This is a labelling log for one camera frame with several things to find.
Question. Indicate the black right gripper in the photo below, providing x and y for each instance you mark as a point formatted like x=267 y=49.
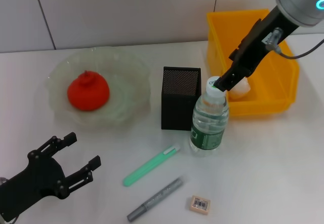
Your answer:
x=260 y=41

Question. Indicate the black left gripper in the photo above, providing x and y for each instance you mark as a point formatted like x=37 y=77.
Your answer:
x=38 y=178

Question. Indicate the white paper ball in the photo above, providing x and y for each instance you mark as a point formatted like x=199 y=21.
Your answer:
x=240 y=91

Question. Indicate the clear green-label water bottle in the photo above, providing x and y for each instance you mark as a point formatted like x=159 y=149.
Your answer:
x=208 y=122

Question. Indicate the orange fruit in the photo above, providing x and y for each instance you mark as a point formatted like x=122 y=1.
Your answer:
x=88 y=92

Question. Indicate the black mesh pen holder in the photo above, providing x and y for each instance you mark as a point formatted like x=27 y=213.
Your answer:
x=177 y=112

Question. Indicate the mint green pen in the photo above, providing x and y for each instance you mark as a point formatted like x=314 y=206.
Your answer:
x=149 y=165

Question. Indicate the pale green glass fruit plate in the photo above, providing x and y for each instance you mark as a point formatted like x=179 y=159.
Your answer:
x=121 y=92

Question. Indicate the silver grey marker pen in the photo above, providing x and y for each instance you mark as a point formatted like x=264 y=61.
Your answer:
x=157 y=198

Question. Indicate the beige eraser with barcode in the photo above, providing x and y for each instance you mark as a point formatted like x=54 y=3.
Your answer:
x=200 y=205

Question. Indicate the yellow plastic bin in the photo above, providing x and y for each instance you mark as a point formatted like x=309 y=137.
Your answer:
x=278 y=82

